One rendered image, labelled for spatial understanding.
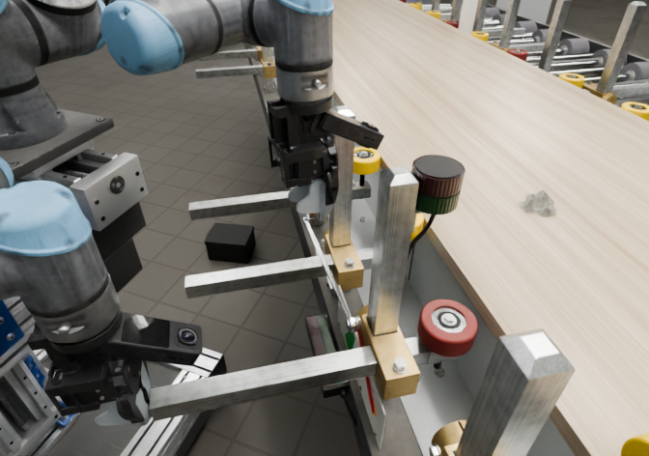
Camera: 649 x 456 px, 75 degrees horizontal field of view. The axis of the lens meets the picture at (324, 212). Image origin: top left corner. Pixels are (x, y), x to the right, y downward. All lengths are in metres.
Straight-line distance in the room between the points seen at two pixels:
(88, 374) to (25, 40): 0.57
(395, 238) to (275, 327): 1.30
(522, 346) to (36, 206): 0.39
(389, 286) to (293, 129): 0.25
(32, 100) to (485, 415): 0.83
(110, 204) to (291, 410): 0.99
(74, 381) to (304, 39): 0.46
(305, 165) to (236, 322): 1.29
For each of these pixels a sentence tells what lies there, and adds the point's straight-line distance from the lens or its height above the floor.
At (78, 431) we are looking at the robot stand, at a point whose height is 0.21.
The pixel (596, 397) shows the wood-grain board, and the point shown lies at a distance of 0.65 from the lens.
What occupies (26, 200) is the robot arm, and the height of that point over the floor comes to 1.18.
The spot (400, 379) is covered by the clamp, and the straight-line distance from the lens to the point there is 0.62.
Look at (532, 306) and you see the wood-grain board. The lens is 0.71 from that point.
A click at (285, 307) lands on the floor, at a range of 1.85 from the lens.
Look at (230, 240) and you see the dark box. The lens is 2.03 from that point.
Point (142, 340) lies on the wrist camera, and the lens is 0.54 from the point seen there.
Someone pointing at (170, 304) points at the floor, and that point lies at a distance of 1.97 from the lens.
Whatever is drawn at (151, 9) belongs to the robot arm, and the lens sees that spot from 0.50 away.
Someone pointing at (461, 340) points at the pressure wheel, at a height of 0.91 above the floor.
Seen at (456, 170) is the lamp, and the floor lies 1.14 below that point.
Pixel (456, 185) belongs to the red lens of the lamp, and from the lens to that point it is 0.50.
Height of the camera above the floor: 1.38
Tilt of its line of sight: 36 degrees down
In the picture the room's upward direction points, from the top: straight up
